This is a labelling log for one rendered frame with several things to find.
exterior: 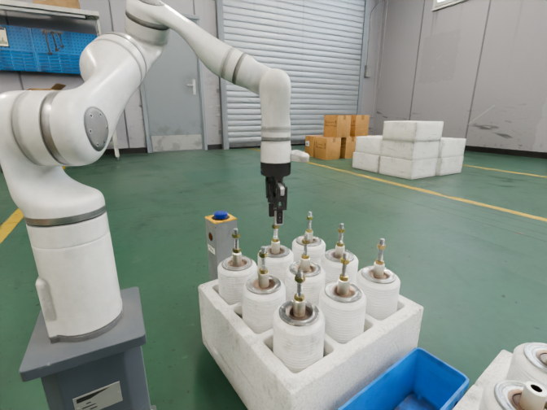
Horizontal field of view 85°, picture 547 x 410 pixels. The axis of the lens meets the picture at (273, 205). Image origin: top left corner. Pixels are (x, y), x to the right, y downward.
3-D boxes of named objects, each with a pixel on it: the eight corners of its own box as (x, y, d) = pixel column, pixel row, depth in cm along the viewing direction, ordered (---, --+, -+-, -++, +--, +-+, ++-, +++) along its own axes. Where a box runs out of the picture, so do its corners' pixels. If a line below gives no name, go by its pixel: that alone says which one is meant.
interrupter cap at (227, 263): (258, 263, 75) (258, 260, 75) (238, 275, 69) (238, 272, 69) (236, 255, 79) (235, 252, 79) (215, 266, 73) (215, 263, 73)
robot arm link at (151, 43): (130, 37, 73) (89, 81, 55) (133, -7, 66) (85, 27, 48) (169, 51, 75) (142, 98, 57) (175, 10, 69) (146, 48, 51)
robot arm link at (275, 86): (290, 141, 67) (290, 138, 75) (291, 66, 62) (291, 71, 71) (259, 141, 67) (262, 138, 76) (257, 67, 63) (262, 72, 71)
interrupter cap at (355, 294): (327, 281, 67) (327, 278, 67) (362, 286, 64) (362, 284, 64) (321, 299, 60) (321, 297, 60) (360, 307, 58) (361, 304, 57)
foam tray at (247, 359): (290, 474, 52) (291, 394, 47) (202, 342, 83) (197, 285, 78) (413, 368, 74) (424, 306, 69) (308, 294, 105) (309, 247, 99)
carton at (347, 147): (357, 157, 440) (359, 137, 432) (345, 159, 429) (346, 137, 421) (343, 154, 465) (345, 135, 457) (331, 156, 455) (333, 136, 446)
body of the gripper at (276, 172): (257, 156, 76) (258, 192, 79) (264, 161, 69) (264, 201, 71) (286, 155, 78) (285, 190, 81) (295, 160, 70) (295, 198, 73)
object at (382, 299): (342, 335, 75) (347, 271, 70) (369, 322, 80) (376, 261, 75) (372, 361, 68) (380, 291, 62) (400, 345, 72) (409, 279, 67)
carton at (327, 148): (339, 159, 425) (341, 137, 416) (326, 159, 415) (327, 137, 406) (327, 156, 451) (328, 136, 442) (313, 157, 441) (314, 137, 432)
